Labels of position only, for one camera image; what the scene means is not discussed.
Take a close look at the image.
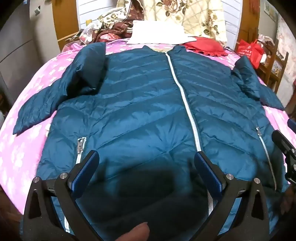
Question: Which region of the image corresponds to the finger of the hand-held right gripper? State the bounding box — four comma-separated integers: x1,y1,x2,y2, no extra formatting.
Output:
272,130,295,154

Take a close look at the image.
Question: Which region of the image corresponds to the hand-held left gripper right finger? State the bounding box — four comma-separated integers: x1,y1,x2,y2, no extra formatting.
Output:
194,152,270,241

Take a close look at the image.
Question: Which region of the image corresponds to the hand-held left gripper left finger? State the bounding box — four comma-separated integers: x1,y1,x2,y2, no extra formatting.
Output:
23,150,100,241

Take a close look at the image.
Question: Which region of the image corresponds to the teal down jacket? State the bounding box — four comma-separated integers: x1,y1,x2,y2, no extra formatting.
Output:
13,42,291,241

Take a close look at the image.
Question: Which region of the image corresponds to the person's left hand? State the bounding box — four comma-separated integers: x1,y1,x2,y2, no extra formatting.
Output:
116,222,150,241

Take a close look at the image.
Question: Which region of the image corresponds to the pink floral bed sheet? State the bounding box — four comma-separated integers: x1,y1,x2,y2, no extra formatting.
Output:
0,38,296,232

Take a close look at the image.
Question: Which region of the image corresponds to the wooden chair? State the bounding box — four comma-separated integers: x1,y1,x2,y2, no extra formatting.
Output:
246,23,290,93

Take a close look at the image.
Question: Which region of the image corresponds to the red plastic bag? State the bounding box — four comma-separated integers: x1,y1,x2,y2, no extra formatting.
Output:
237,39,267,69

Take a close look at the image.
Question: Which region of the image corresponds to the red ruffled cloth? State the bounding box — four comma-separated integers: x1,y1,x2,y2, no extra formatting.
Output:
184,36,228,57

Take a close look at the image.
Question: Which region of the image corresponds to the clear plastic bag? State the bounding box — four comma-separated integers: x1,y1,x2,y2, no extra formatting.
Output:
80,22,102,44

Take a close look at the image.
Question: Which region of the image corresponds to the grey wardrobe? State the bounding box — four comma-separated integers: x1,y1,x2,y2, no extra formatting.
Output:
0,0,61,102

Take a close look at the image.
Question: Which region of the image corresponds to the brown floral quilt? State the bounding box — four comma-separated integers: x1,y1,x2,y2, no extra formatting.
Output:
92,5,147,43

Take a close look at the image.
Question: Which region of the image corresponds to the white pillow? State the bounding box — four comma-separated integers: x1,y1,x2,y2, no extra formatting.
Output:
127,20,197,45

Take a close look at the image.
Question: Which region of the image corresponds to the cream rose-print quilt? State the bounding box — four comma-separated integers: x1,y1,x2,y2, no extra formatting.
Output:
116,0,228,45

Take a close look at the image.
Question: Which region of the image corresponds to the wooden headboard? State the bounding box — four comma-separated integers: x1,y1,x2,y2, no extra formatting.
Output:
52,0,80,52

